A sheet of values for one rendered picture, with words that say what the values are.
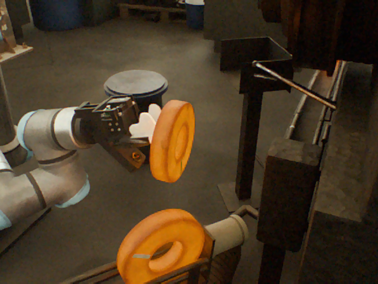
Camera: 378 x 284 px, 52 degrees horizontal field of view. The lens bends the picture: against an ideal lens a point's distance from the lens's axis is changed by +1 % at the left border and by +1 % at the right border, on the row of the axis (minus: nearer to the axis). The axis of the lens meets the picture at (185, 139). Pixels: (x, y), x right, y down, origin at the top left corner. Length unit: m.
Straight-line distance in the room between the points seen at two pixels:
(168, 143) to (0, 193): 0.39
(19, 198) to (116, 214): 0.96
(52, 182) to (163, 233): 0.35
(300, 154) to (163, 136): 0.27
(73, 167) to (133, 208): 0.94
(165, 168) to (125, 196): 1.21
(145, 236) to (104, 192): 1.31
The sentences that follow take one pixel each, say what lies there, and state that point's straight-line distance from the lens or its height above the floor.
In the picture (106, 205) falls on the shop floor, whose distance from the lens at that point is 1.84.
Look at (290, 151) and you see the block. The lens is 0.77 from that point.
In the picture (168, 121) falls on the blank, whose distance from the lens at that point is 0.66.
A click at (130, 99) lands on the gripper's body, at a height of 0.88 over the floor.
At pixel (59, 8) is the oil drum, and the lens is 4.35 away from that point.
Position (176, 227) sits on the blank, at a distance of 0.63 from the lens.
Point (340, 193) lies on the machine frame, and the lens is 0.57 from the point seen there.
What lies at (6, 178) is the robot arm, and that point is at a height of 0.71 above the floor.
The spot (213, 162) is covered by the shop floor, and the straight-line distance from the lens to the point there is 2.07.
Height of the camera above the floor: 1.22
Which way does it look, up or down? 33 degrees down
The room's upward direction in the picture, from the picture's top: straight up
